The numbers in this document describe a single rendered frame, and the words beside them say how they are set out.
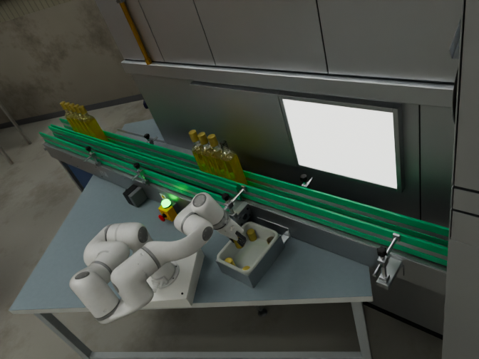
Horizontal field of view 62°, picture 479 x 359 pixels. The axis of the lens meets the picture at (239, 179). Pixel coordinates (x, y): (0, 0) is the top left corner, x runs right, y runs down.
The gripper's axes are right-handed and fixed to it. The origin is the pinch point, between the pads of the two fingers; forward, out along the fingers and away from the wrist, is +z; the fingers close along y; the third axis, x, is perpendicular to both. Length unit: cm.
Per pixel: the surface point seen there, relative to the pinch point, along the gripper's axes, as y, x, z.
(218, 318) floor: 48, 28, 88
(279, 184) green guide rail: 0.5, -29.0, 5.5
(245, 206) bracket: 12.1, -16.2, 8.6
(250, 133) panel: 17.3, -41.4, -8.0
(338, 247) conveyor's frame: -29.2, -16.9, 17.1
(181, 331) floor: 63, 45, 84
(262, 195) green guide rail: 4.0, -21.6, 4.2
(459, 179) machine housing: -73, -18, -46
